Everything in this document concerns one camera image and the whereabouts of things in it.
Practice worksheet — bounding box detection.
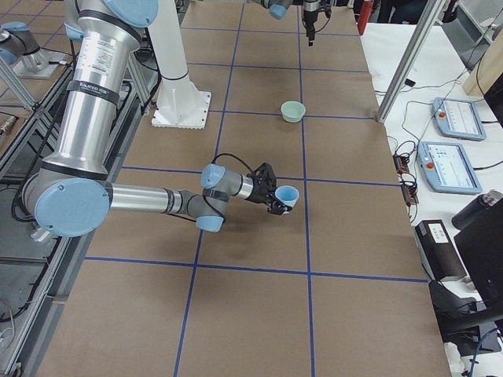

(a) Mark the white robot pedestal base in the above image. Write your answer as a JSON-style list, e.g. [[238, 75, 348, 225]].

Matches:
[[149, 1, 211, 130]]

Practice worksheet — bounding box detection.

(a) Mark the black monitor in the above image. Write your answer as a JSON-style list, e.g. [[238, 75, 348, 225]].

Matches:
[[453, 78, 503, 306]]

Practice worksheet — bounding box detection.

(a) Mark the black orange adapter upper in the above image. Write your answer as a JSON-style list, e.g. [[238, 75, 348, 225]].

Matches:
[[393, 154, 409, 174]]

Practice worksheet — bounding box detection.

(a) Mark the upper teach pendant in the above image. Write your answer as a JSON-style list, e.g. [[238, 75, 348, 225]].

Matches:
[[433, 97, 486, 141]]

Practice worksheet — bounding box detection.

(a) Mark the black orange adapter lower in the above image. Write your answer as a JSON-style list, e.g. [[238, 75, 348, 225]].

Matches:
[[401, 182, 419, 207]]

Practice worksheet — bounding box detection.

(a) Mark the black orange adapter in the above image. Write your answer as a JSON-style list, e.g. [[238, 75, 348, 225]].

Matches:
[[393, 154, 409, 174], [401, 182, 419, 207]]

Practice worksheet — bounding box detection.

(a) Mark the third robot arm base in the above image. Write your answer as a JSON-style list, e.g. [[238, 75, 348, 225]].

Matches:
[[1, 21, 68, 79]]

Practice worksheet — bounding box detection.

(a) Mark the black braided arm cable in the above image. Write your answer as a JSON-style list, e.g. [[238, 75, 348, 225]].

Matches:
[[204, 152, 256, 221]]

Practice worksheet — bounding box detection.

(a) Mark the light blue plastic cup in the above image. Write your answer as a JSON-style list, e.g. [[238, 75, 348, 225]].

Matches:
[[274, 185, 299, 207]]

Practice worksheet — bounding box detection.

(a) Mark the lower teach pendant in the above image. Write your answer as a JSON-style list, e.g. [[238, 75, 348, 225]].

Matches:
[[417, 141, 482, 195]]

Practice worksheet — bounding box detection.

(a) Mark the pale green bowl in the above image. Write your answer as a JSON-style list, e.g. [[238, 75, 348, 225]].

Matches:
[[281, 101, 306, 123]]

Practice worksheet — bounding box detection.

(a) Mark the teach pendant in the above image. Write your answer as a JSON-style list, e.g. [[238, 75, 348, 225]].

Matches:
[[433, 97, 486, 141], [417, 141, 482, 195]]

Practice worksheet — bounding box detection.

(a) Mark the black box with white label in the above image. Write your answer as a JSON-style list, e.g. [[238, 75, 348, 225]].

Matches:
[[414, 220, 467, 282]]

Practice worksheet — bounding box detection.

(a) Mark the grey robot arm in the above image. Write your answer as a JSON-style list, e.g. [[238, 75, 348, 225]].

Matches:
[[254, 0, 321, 46], [22, 1, 299, 237]]

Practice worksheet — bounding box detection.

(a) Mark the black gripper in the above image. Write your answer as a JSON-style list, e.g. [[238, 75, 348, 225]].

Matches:
[[248, 162, 293, 215], [303, 0, 320, 46]]

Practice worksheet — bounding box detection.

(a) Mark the black water bottle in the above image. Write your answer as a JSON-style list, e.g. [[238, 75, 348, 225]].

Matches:
[[451, 189, 502, 230]]

